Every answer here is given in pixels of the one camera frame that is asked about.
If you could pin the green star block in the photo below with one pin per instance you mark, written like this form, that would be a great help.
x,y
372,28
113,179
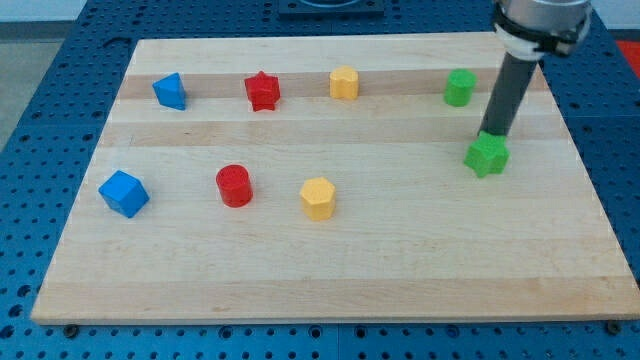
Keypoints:
x,y
488,154

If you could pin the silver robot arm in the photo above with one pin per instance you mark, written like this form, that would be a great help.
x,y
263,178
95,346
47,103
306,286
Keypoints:
x,y
529,29

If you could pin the red star block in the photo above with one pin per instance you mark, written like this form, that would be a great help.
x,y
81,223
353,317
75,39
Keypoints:
x,y
263,91

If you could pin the yellow hexagon block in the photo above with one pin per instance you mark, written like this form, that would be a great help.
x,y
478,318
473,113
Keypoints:
x,y
318,198

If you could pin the wooden board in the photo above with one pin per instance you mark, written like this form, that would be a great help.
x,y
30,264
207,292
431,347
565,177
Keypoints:
x,y
415,235

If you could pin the red cylinder block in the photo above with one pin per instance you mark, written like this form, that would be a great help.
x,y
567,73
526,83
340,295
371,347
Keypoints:
x,y
234,185

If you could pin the yellow heart block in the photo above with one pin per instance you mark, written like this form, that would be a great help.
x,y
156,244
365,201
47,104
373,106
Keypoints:
x,y
344,83

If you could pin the green cylinder block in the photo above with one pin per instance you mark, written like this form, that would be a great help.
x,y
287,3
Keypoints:
x,y
459,87

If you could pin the blue triangle block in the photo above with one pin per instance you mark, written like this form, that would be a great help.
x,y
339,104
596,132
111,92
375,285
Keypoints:
x,y
170,92

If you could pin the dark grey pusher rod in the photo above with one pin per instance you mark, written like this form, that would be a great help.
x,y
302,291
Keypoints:
x,y
508,92

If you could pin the blue cube block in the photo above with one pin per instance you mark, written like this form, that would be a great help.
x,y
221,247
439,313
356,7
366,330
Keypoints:
x,y
124,194

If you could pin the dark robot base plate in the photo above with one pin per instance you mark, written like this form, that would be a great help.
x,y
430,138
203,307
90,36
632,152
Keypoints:
x,y
301,8

